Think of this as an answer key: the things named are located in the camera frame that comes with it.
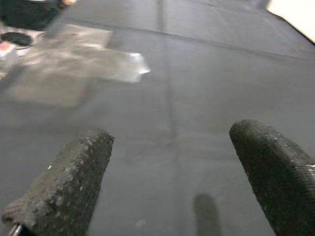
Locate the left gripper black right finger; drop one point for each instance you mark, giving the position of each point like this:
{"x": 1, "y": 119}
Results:
{"x": 278, "y": 177}

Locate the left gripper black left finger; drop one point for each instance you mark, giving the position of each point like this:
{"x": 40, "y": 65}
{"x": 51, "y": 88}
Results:
{"x": 64, "y": 184}

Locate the white plastic children table top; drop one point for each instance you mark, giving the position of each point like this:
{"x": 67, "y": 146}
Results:
{"x": 297, "y": 14}

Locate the clear tape cross patch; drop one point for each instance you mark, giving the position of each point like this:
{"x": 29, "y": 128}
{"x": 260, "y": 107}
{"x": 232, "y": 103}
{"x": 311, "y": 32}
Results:
{"x": 73, "y": 64}

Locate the black tablecloth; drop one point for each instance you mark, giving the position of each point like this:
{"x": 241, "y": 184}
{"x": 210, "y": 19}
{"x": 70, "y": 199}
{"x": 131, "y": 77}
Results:
{"x": 197, "y": 86}

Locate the black antenna router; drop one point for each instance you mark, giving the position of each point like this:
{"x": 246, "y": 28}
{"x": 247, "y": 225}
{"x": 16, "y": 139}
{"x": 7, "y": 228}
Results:
{"x": 16, "y": 38}

